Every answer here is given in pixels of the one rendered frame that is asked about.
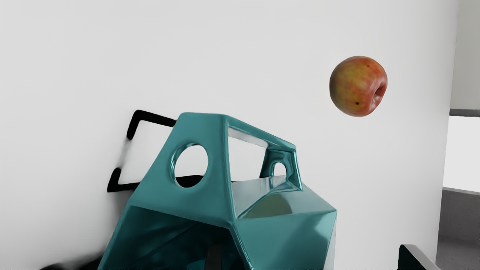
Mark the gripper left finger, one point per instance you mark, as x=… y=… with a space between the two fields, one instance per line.
x=80 y=265

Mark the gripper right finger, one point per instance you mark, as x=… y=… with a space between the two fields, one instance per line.
x=409 y=260

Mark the teal faceted mug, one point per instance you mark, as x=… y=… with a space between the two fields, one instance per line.
x=210 y=195

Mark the red yellow apple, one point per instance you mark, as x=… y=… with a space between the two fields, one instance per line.
x=356 y=86

